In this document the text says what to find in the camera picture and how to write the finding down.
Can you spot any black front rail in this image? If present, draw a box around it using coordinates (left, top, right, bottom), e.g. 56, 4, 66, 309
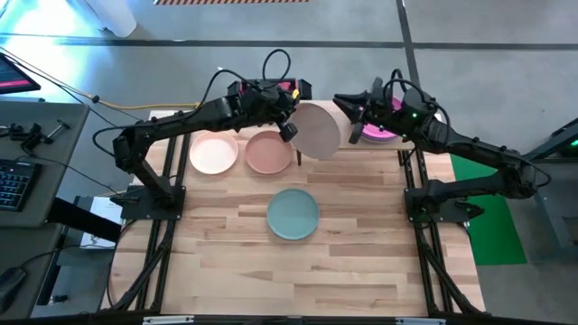
0, 310, 578, 325

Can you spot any purple pink plate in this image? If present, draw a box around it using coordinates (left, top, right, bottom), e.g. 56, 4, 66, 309
359, 96, 402, 144

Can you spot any black floor cable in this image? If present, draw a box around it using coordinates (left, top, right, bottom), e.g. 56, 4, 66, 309
0, 44, 153, 123

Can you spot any white paper sheet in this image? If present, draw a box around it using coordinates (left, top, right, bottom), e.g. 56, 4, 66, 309
79, 196, 124, 250

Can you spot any wooden shelf with black legs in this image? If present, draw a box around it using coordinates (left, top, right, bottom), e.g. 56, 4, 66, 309
295, 99, 415, 167

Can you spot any black keyboard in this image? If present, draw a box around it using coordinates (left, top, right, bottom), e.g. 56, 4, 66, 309
0, 159, 42, 213

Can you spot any cream white plate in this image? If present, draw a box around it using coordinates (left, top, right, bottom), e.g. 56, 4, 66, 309
189, 130, 239, 176

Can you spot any light grey plate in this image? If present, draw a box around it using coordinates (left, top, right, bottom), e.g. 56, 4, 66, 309
287, 101, 343, 161

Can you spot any white cylinder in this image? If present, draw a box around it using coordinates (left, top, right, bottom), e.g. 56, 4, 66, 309
83, 0, 138, 39

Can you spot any red and black toolbox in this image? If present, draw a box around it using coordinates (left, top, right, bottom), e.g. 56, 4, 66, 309
227, 78, 313, 103

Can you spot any white bracket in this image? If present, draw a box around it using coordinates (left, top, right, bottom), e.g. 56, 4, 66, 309
142, 315, 195, 325
396, 317, 446, 325

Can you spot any black flat bar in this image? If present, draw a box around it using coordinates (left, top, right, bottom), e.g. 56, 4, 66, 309
46, 197, 123, 244

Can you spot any teal plate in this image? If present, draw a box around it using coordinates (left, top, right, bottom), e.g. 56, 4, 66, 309
266, 188, 321, 241

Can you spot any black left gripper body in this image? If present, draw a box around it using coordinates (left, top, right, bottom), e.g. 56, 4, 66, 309
250, 82, 295, 124

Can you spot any peach plate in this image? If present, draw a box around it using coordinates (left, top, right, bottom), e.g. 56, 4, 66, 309
245, 130, 294, 175

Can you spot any black clamp tool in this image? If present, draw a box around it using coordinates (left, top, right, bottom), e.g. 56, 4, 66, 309
0, 119, 72, 154

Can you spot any yellow extension cable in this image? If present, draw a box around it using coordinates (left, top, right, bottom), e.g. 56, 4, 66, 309
97, 99, 202, 112

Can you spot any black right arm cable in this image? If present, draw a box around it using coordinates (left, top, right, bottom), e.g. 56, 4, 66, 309
383, 67, 452, 132

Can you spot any dark metal table frame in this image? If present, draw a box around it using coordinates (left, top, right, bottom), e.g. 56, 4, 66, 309
523, 117, 578, 254

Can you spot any computer monitor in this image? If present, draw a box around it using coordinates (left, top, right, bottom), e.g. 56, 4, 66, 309
0, 52, 42, 96

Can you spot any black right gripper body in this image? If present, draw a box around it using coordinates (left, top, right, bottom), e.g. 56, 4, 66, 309
360, 87, 410, 135

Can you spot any green floor mat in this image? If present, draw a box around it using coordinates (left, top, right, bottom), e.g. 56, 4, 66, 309
450, 143, 528, 266

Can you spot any grey low desk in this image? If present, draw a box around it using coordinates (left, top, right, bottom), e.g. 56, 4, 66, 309
0, 223, 64, 320

